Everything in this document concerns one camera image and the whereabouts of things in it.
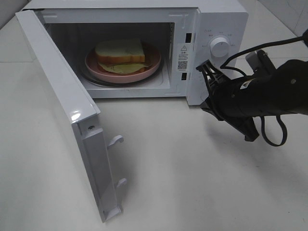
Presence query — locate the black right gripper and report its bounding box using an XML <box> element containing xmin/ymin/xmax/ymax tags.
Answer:
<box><xmin>196</xmin><ymin>60</ymin><xmax>259</xmax><ymax>141</ymax></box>

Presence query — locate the upper white control knob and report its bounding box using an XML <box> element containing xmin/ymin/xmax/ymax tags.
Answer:
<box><xmin>209</xmin><ymin>36</ymin><xmax>230</xmax><ymax>58</ymax></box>

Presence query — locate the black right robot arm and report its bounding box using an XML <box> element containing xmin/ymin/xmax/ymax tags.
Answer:
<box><xmin>197</xmin><ymin>60</ymin><xmax>308</xmax><ymax>146</ymax></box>

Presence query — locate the pink plate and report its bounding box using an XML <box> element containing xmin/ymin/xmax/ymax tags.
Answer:
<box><xmin>85</xmin><ymin>42</ymin><xmax>162</xmax><ymax>84</ymax></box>

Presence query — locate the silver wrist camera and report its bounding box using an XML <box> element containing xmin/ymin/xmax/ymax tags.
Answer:
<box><xmin>245</xmin><ymin>50</ymin><xmax>276</xmax><ymax>75</ymax></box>

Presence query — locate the white warning label sticker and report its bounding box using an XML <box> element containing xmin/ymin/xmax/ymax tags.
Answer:
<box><xmin>176</xmin><ymin>43</ymin><xmax>191</xmax><ymax>72</ymax></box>

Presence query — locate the sandwich with cheese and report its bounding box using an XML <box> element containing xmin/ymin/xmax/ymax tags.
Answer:
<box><xmin>94</xmin><ymin>38</ymin><xmax>152</xmax><ymax>75</ymax></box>

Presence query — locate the white microwave oven body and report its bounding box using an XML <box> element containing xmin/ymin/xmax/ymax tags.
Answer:
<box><xmin>21</xmin><ymin>0</ymin><xmax>248</xmax><ymax>105</ymax></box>

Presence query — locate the white microwave door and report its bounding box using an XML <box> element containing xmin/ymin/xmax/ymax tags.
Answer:
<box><xmin>16</xmin><ymin>10</ymin><xmax>127</xmax><ymax>221</ymax></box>

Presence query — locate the glass turntable tray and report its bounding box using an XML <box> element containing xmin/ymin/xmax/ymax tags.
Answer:
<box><xmin>79</xmin><ymin>61</ymin><xmax>169</xmax><ymax>88</ymax></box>

